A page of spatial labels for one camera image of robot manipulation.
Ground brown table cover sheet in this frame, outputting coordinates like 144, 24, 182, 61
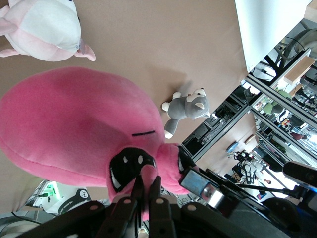
0, 0, 250, 206

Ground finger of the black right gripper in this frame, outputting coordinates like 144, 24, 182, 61
177, 145, 199, 174
180, 167, 238, 212

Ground grey husky plush toy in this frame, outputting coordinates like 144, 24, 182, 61
162, 88, 211, 139

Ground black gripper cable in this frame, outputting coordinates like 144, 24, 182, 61
232, 183, 308, 199

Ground light pink plush animal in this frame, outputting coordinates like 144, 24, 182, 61
0, 0, 96, 62

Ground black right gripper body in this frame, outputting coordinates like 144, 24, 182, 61
208, 170, 317, 234

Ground hot pink round plush toy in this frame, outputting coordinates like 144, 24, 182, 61
0, 66, 198, 221

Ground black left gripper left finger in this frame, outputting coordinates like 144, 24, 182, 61
100, 176, 144, 238

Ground aluminium frame beam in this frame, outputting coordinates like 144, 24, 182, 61
182, 99, 252, 162
245, 71, 317, 124

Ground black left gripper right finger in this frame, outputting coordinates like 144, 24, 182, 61
148, 176, 176, 238

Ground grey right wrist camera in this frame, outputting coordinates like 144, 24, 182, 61
282, 160, 317, 187

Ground white partition panel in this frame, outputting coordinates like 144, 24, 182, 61
234, 0, 317, 74

